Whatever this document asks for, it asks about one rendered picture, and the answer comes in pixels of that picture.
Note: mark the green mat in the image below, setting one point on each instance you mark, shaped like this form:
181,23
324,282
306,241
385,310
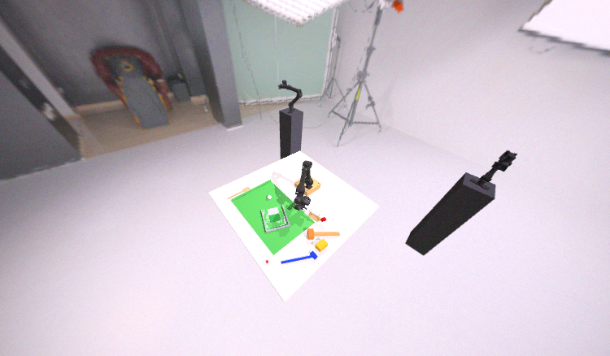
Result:
251,204

